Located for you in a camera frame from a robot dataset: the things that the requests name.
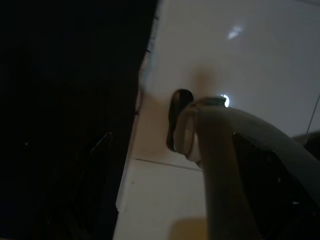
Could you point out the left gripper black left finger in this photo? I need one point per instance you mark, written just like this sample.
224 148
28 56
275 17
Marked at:
82 190

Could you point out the robot black left foot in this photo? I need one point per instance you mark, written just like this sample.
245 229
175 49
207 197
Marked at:
176 117

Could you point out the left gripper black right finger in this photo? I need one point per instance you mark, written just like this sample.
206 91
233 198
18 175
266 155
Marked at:
275 195

